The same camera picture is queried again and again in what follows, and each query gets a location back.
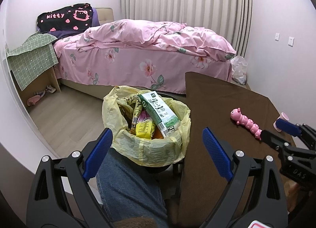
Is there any white plastic bag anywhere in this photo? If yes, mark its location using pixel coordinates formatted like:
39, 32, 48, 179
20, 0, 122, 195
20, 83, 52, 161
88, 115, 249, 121
230, 56, 248, 85

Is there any orange plastic package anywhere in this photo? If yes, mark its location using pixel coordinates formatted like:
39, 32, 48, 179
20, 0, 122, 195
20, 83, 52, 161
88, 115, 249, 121
152, 129, 164, 139

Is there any person's right hand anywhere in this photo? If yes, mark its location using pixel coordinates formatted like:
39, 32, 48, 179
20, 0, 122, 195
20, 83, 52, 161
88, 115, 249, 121
284, 180, 300, 212

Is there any blue jeans leg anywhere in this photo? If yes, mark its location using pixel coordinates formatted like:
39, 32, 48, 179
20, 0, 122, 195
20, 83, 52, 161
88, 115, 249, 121
96, 148, 169, 227

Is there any black kitty blanket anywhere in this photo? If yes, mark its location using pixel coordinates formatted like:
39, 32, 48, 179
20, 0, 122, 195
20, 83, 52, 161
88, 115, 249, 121
37, 3, 94, 32

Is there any beige headboard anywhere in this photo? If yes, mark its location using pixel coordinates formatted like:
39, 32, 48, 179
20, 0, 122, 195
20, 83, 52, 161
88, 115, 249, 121
96, 8, 115, 25

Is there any white sneaker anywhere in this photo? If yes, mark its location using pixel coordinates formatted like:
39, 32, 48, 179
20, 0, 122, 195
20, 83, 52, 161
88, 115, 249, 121
46, 85, 57, 94

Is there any yellow trash bag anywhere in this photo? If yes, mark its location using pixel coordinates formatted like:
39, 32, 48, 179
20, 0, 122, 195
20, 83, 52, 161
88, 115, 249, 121
102, 86, 191, 168

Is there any green checkered cloth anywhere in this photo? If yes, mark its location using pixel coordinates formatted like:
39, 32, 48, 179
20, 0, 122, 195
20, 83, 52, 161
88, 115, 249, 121
7, 32, 58, 90

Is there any white wall socket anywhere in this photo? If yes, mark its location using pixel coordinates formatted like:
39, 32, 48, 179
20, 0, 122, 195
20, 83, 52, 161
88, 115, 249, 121
288, 36, 295, 47

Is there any yellow pink snack bag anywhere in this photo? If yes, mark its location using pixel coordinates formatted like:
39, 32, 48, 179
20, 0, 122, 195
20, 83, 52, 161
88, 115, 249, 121
135, 110, 156, 139

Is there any pink slipper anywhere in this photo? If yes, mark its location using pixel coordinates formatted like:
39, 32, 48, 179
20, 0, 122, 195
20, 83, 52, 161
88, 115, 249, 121
27, 95, 41, 106

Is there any green yellow snack packet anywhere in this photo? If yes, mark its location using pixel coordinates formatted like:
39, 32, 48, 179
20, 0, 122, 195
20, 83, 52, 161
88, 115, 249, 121
130, 96, 143, 135

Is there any pink floral bed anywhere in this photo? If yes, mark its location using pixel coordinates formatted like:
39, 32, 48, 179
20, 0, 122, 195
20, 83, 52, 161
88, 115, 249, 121
54, 19, 236, 94

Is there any white wall switch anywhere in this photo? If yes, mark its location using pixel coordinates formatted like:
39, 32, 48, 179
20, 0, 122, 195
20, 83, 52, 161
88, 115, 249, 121
275, 33, 280, 41

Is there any striped white curtain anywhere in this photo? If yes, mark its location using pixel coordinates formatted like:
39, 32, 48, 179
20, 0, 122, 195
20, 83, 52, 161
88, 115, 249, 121
120, 0, 254, 58

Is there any white green carton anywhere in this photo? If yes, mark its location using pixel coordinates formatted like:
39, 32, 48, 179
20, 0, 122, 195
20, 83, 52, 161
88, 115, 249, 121
135, 91, 180, 138

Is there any pink lidded bottle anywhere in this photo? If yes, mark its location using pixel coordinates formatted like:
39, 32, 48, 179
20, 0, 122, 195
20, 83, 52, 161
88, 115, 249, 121
273, 112, 289, 133

